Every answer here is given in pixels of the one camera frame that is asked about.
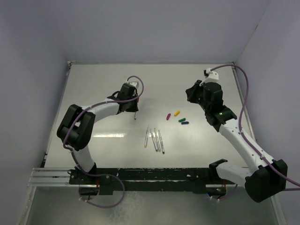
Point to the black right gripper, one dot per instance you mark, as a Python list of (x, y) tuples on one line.
[(191, 92)]

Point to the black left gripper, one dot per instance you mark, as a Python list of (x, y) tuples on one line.
[(134, 108)]

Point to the white pen purple end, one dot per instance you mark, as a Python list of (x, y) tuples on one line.
[(153, 139)]

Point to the white pen yellow end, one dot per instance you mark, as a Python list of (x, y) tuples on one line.
[(147, 136)]

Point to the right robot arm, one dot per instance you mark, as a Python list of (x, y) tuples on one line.
[(263, 176)]

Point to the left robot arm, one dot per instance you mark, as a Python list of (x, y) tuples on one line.
[(75, 129)]

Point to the white pen blue end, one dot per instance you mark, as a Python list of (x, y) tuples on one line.
[(161, 142)]

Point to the white pen green end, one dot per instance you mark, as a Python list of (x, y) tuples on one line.
[(157, 140)]

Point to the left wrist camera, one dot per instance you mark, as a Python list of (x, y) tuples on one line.
[(133, 83)]

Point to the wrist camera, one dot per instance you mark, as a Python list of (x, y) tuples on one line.
[(133, 83), (210, 76)]

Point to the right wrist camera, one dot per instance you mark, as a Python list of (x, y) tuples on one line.
[(210, 76)]

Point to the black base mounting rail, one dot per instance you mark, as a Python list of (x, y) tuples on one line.
[(105, 181)]

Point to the aluminium extrusion rail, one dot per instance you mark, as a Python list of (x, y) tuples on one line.
[(50, 177)]

